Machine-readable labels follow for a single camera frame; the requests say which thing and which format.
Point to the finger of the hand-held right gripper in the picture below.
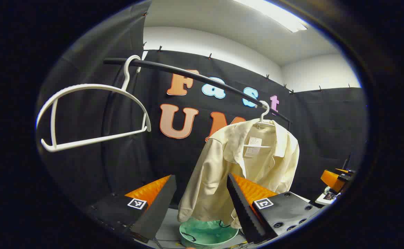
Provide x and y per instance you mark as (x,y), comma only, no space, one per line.
(330,180)

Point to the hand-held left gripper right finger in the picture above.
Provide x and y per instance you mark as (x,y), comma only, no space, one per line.
(245,214)

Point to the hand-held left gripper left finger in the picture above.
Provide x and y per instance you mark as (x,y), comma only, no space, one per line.
(157,214)

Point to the cream shirt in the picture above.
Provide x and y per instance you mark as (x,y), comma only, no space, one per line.
(215,173)

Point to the white plastic hanger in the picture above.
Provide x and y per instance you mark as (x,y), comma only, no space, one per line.
(264,122)
(53,124)

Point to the black clothes rack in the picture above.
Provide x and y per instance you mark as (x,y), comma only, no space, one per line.
(153,65)

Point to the thin black stand pole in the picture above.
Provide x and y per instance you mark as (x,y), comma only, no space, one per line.
(347,160)

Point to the black backdrop cloth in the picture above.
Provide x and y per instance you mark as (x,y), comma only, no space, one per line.
(174,155)

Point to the ceiling light panel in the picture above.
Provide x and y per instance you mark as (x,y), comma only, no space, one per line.
(278,15)

